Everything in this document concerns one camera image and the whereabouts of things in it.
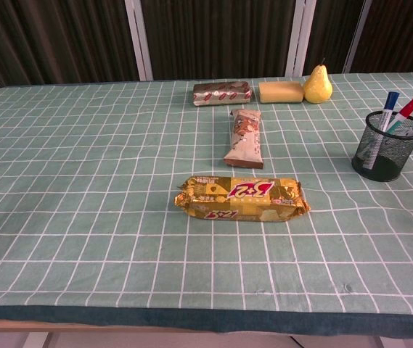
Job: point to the black mesh pen holder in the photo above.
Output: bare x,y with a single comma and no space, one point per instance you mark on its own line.
391,163

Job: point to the blue capped whiteboard marker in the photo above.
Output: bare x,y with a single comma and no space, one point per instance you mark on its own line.
391,103

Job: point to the gold biscuit package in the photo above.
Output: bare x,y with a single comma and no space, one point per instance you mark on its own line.
242,203

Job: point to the beige snack bar package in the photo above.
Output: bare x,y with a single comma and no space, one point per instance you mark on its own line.
244,141

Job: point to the silver red snack package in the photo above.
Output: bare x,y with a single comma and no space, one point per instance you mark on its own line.
222,94

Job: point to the yellow sponge block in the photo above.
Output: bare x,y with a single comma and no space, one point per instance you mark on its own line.
280,92

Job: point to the green checked tablecloth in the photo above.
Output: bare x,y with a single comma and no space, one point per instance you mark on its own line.
82,181

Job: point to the yellow pear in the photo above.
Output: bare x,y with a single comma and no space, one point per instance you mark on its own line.
318,88

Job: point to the white table leg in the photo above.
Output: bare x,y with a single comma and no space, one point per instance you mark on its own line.
35,340

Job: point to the thin white frame post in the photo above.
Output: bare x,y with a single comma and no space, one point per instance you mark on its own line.
356,36

